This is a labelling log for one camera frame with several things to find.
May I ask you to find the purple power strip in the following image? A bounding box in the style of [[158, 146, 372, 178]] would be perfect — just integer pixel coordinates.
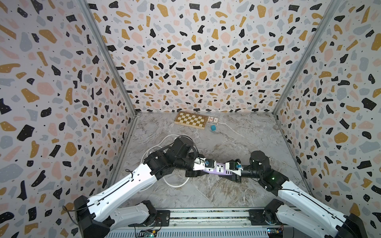
[[203, 163, 236, 176]]

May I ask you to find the white power cord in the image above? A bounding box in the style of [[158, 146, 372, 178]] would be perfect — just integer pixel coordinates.
[[139, 134, 191, 191]]

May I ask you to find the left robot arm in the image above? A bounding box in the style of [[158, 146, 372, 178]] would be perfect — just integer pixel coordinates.
[[62, 135, 216, 238]]

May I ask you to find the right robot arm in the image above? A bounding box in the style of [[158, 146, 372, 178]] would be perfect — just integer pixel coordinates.
[[224, 151, 367, 238]]

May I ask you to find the wooden chessboard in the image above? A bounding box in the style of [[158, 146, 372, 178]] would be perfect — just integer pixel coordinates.
[[174, 111, 208, 130]]

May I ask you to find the playing card box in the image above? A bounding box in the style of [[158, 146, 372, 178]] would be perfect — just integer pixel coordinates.
[[207, 117, 219, 125]]

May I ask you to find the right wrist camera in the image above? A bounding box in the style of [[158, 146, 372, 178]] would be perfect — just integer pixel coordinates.
[[229, 159, 242, 171]]

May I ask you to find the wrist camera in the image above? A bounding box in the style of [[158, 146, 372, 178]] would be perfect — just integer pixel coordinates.
[[229, 159, 242, 171], [204, 159, 216, 169]]

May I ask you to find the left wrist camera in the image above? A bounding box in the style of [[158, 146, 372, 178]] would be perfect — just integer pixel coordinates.
[[204, 159, 216, 169]]

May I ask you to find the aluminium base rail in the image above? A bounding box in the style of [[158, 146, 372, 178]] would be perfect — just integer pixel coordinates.
[[104, 206, 298, 238]]

